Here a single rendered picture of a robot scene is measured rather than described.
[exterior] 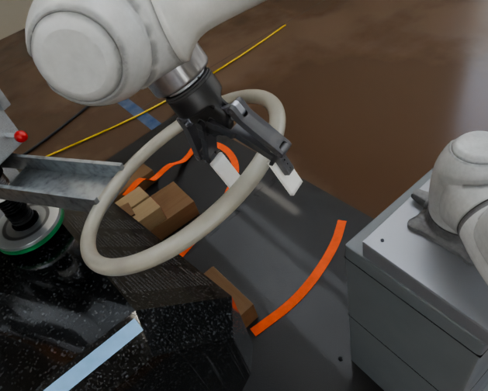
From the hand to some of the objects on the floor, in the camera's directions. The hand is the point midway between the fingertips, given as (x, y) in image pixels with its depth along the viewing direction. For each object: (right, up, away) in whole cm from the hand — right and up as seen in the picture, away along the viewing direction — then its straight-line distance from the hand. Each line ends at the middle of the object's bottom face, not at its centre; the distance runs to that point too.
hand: (261, 182), depth 68 cm
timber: (-10, -54, +131) cm, 142 cm away
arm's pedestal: (+68, -68, +98) cm, 137 cm away
